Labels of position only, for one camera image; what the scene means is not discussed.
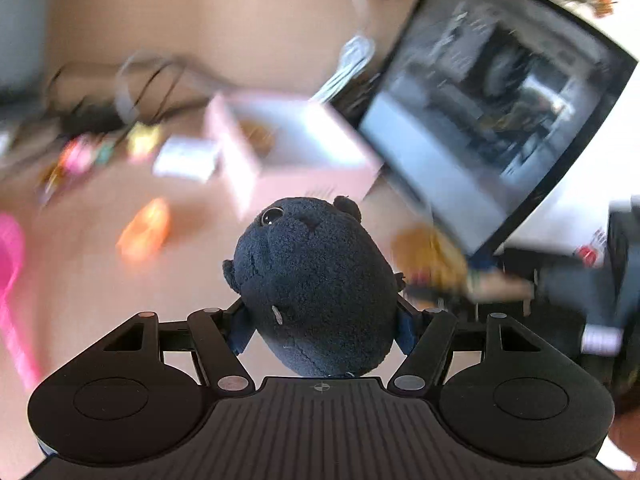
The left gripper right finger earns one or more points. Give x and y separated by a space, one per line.
425 338

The orange skull toy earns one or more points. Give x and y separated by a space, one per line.
146 233

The black plush toy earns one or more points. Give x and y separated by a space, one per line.
317 288

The white power strip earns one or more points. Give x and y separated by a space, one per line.
188 158

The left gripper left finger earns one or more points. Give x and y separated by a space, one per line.
219 336

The yellow pink stamp toy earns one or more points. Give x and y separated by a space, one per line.
142 140

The right black monitor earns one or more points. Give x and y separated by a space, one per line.
484 107

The brown plush toy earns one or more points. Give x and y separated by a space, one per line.
427 257

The pink cardboard box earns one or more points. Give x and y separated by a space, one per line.
274 146

